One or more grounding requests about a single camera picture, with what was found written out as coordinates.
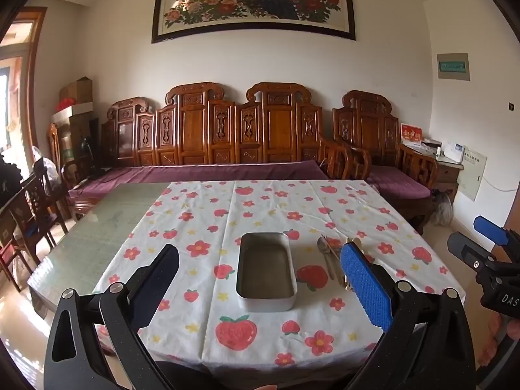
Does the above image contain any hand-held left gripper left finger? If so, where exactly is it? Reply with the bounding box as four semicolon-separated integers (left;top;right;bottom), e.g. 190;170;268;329
44;244;180;390

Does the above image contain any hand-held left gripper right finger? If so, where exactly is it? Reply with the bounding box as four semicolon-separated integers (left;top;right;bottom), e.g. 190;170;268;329
339;241;477;390

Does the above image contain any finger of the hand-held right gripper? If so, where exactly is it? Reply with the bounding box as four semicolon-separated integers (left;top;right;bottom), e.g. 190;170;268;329
474;215;520;253
447;231;499;271

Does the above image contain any metal spoon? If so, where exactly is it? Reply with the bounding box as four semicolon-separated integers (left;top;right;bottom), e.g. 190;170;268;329
317;236;336;281

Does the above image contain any rectangular metal tray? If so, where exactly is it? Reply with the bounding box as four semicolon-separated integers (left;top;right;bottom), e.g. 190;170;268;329
236;232;298;313

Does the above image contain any person's right forearm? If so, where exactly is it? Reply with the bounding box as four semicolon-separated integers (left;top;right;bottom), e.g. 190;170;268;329
477;315;520;374

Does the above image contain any pale bamboo chopstick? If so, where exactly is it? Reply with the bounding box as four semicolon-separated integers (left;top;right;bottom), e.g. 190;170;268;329
343;236;354;292

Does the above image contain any fluffy grey dog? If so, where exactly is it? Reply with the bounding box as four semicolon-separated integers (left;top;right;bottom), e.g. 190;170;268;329
431;191;454;227

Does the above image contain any metal fork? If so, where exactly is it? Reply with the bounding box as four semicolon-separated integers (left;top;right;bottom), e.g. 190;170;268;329
324;233;344;281

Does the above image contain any white electrical box cover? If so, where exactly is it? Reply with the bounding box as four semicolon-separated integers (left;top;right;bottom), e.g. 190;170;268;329
457;146;487;202

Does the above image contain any strawberry flower print tablecloth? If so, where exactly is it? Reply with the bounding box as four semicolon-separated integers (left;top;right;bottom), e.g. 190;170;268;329
93;180;468;368

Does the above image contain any wooden side table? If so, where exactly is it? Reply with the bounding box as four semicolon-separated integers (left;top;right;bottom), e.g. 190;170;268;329
400;142;464;196

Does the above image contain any white box on side table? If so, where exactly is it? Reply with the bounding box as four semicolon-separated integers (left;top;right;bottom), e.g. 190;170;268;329
445;141;466;163

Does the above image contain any wooden dining chair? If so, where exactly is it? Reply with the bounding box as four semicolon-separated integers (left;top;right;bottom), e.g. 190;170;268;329
7;162;69;263
47;123;82;189

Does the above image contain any carved wooden long sofa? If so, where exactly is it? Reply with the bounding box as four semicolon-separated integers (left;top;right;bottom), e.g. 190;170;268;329
67;82;352;220

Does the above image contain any carved wooden armchair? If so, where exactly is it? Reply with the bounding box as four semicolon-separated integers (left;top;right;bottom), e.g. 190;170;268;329
332;90;439;235

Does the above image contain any white flat box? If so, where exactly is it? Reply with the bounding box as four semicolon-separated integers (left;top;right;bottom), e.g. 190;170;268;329
51;103;94;126

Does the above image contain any brown cardboard box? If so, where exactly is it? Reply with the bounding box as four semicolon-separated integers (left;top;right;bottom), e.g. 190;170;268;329
59;76;94;105

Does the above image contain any framed peacock flower painting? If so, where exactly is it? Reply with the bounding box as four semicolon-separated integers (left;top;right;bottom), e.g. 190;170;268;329
151;0;357;44

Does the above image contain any white wall cable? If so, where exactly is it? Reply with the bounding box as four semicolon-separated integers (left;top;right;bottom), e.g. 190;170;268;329
485;178;520;193

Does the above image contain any green wall panel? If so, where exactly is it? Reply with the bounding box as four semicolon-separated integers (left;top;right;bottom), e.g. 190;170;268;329
436;52;471;82

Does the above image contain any wooden door frame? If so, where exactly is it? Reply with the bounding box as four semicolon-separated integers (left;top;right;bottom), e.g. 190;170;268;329
0;6;48;161

